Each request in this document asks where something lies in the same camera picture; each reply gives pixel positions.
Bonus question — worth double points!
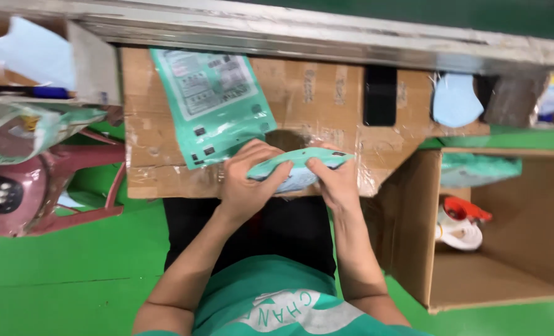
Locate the blue face mask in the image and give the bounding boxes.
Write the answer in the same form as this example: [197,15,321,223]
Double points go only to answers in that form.
[433,73,485,128]

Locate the person's left hand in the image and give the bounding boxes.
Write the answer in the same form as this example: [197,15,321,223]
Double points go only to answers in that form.
[218,138,295,220]

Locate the green printed shirt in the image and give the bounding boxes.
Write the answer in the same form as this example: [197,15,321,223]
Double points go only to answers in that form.
[136,254,432,336]

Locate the black phone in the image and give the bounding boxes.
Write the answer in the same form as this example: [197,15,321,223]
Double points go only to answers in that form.
[363,65,398,127]

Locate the open cardboard box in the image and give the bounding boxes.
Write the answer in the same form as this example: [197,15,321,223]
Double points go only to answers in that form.
[361,148,554,314]

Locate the red white tape dispenser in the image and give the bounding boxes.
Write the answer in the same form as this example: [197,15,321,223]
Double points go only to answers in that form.
[435,195,493,252]

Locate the stack of blue masks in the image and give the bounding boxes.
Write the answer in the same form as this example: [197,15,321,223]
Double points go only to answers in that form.
[0,17,76,90]

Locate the pink plastic stool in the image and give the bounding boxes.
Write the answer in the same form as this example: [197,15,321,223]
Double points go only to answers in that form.
[0,128,127,238]

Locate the person's right hand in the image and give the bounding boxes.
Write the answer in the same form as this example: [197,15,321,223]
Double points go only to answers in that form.
[305,142,362,215]

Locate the taped cardboard work board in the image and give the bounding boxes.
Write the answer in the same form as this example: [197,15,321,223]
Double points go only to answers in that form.
[121,47,490,200]

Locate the flat green printed packet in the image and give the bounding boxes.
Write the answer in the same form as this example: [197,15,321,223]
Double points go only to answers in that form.
[149,48,278,170]

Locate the grey metal table frame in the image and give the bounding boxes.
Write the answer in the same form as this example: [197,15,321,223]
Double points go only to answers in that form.
[0,0,554,107]

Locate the grey metal table leg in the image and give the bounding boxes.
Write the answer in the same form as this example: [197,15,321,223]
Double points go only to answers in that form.
[484,70,551,128]

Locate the blue pen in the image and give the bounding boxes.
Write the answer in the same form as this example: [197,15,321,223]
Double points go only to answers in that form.
[0,84,71,100]

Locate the clear bag of packets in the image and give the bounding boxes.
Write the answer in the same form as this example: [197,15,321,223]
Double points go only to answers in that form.
[0,100,108,165]

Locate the heap of green packets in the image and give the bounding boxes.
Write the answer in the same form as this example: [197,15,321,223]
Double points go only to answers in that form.
[440,152,523,188]

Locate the black trousers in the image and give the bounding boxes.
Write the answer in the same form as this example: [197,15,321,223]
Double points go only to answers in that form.
[163,196,338,279]

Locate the green packet of blue masks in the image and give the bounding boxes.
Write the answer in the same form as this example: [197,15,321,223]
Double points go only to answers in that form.
[246,147,355,194]

